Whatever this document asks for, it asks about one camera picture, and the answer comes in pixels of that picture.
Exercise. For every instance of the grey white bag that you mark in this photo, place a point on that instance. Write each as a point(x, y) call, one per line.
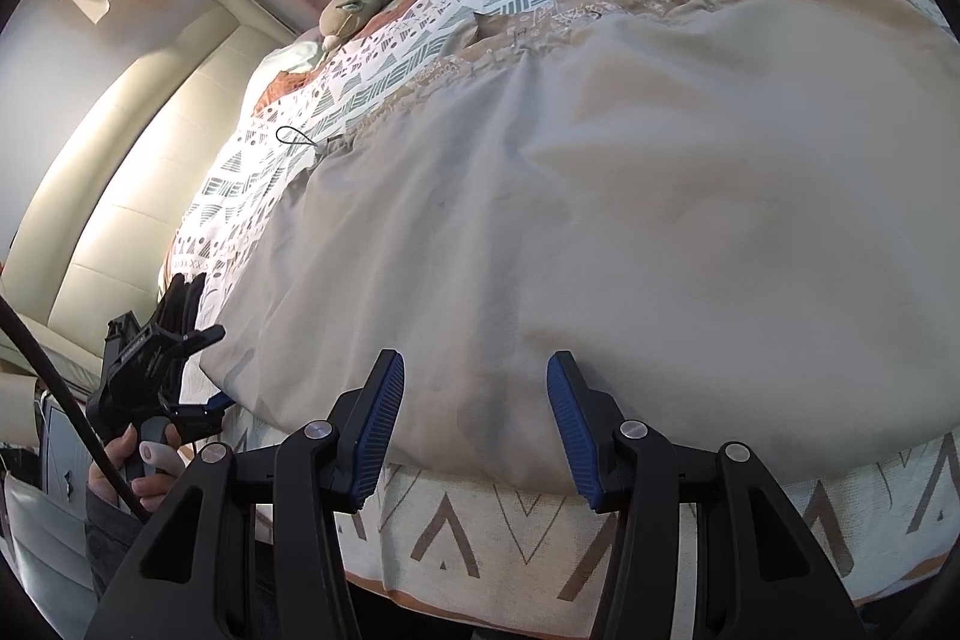
point(45, 535)

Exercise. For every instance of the person's left hand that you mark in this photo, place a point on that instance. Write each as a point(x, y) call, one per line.
point(157, 467)

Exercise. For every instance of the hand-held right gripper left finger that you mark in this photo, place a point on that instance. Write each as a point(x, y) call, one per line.
point(379, 430)

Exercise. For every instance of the patterned white blanket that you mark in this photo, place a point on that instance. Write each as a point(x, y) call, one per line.
point(450, 535)

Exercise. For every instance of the white pillow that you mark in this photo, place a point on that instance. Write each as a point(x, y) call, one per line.
point(289, 63)

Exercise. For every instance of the person's left forearm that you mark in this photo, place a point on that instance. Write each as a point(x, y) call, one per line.
point(112, 542)

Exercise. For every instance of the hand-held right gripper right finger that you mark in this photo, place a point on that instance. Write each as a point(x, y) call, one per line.
point(574, 430)

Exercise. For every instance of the cream upholstered headboard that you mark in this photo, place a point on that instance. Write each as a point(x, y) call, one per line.
point(150, 160)

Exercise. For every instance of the large beige garment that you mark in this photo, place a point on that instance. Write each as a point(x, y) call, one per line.
point(600, 197)

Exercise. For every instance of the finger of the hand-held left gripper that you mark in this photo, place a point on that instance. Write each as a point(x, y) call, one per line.
point(199, 340)
point(195, 419)

